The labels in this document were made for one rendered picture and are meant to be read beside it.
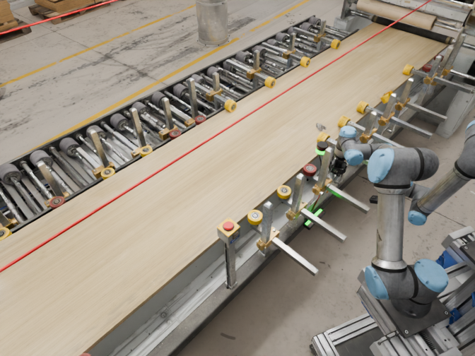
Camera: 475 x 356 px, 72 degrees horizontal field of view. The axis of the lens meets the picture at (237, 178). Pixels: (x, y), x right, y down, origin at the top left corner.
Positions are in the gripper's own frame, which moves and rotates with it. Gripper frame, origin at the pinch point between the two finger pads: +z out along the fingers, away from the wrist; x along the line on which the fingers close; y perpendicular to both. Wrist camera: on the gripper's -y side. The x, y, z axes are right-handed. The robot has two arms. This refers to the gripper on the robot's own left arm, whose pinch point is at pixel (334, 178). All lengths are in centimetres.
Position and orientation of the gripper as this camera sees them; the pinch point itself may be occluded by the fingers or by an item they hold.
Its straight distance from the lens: 189.1
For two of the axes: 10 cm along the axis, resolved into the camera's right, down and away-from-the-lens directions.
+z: 0.1, 6.9, 7.3
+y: -4.1, 6.6, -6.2
